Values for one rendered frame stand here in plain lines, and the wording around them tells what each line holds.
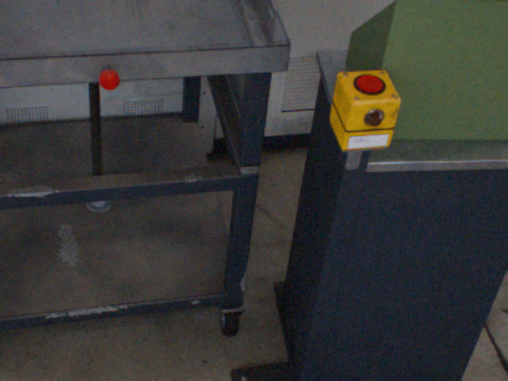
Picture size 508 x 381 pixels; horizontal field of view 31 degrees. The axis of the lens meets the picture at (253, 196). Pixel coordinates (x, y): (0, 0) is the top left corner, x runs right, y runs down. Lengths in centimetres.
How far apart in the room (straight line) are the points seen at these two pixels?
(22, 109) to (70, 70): 92
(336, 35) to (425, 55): 98
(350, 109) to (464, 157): 27
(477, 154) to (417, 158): 11
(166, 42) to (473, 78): 51
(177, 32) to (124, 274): 68
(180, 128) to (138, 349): 62
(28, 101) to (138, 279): 63
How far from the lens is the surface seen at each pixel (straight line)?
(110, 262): 209
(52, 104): 245
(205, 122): 254
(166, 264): 209
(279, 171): 259
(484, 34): 148
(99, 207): 220
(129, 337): 217
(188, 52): 154
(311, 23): 240
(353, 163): 150
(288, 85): 251
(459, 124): 158
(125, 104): 246
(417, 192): 160
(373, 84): 142
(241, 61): 157
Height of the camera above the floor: 173
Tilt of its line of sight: 44 degrees down
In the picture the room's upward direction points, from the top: 7 degrees clockwise
